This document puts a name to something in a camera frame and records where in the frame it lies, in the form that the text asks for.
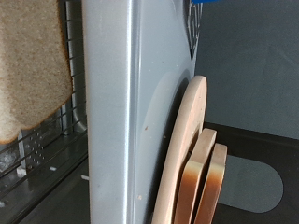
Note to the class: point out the black metal bookend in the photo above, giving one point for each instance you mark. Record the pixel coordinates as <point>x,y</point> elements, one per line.
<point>249,140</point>

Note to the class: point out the metal spatula with blue block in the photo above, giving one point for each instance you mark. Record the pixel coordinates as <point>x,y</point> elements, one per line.
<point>194,28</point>

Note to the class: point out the silver toaster oven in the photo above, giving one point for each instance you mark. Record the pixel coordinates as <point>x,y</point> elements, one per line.
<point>118,109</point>

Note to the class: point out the round wooden board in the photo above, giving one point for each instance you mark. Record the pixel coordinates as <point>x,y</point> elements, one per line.
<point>187,124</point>

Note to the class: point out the white bread slice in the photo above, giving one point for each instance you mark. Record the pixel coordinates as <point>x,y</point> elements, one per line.
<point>191,180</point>
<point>31,68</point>
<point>215,180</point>

